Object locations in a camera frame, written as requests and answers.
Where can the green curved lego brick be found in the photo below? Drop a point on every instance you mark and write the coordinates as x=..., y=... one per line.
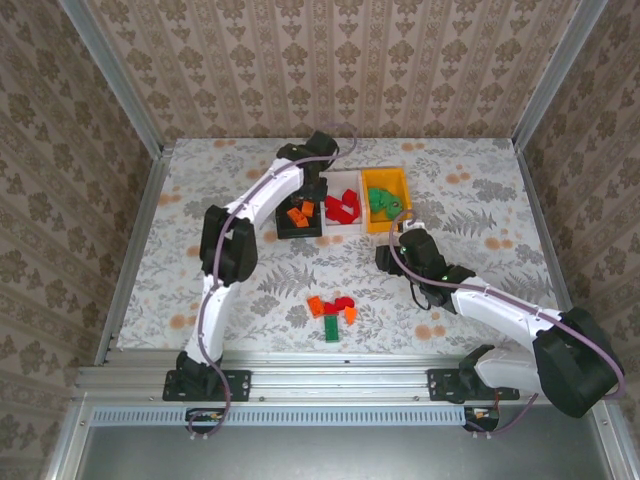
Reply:
x=395, y=205

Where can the green smooth-sided lego brick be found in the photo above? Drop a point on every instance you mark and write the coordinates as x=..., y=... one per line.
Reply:
x=387, y=196

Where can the green square lego brick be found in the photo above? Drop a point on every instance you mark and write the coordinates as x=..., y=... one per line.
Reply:
x=374, y=195

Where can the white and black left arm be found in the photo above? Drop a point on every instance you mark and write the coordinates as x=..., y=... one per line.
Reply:
x=227, y=250

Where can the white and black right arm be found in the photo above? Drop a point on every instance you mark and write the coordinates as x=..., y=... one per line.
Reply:
x=570, y=360

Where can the yellow plastic bin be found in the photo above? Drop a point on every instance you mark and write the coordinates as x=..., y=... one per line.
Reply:
x=382, y=222

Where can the floral patterned tablecloth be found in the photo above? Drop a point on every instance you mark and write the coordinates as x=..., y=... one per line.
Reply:
x=475, y=210

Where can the white plastic bin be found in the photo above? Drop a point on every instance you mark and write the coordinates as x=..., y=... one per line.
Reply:
x=345, y=227

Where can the black plastic bin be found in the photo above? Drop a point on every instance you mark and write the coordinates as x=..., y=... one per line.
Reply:
x=300, y=231

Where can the red rounded lego brick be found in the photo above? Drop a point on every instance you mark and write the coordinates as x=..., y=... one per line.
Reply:
x=346, y=302

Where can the orange sloped lego brick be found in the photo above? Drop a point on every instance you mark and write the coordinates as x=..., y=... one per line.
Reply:
x=351, y=315

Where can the green long lego brick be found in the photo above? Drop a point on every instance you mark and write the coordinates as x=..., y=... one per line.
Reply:
x=330, y=329

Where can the grey metal panel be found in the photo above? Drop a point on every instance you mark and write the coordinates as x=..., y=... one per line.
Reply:
x=350, y=452

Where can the aluminium side frame rail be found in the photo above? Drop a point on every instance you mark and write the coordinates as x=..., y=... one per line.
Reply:
x=545, y=225
x=135, y=255

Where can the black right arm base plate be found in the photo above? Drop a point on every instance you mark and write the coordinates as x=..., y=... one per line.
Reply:
x=442, y=385

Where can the aluminium front frame rail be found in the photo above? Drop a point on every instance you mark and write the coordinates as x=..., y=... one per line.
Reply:
x=340, y=375

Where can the aluminium frame post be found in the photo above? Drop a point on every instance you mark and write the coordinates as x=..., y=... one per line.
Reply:
x=110, y=75
x=555, y=70

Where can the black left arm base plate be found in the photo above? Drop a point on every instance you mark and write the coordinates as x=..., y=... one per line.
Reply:
x=235, y=385

